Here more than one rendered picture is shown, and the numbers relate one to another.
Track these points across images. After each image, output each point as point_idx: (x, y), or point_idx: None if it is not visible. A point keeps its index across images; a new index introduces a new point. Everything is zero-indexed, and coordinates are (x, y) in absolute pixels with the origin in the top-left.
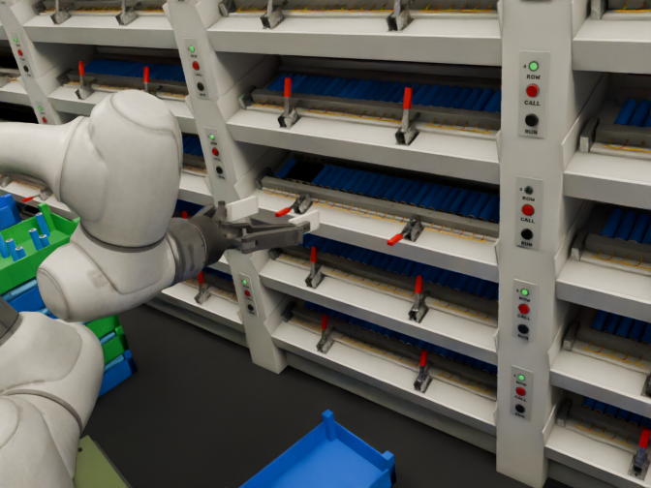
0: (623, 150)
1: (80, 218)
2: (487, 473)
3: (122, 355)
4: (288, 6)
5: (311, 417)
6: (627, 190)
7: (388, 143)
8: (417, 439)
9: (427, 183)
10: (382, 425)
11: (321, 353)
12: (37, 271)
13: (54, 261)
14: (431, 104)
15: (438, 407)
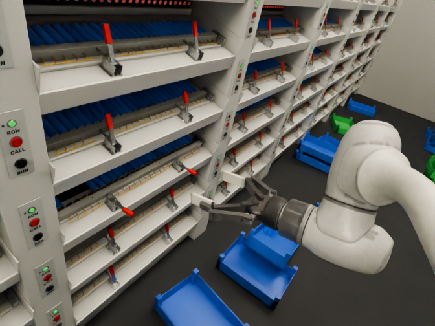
0: None
1: (374, 209)
2: (195, 243)
3: None
4: (96, 52)
5: (136, 319)
6: (247, 102)
7: (183, 125)
8: (169, 265)
9: None
10: (155, 279)
11: (117, 288)
12: (387, 256)
13: (388, 237)
14: (172, 97)
15: (177, 240)
